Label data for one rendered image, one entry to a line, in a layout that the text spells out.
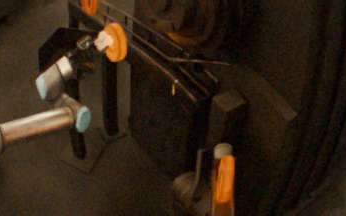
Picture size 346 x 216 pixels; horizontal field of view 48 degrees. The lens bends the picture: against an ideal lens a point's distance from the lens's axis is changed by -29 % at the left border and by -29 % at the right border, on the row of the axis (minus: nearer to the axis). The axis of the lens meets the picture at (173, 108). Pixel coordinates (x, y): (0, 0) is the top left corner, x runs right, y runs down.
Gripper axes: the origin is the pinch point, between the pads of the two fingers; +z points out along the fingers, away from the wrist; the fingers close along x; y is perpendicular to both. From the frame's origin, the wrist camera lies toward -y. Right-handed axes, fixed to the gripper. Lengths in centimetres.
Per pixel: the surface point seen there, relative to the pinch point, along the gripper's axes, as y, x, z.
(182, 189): -32, -48, -10
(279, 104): -5, -61, 25
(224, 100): -9.1, -43.2, 13.5
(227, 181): -9, -69, -4
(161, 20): 14.6, -22.0, 10.1
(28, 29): -79, 183, -22
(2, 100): -67, 103, -68
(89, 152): -79, 28, -26
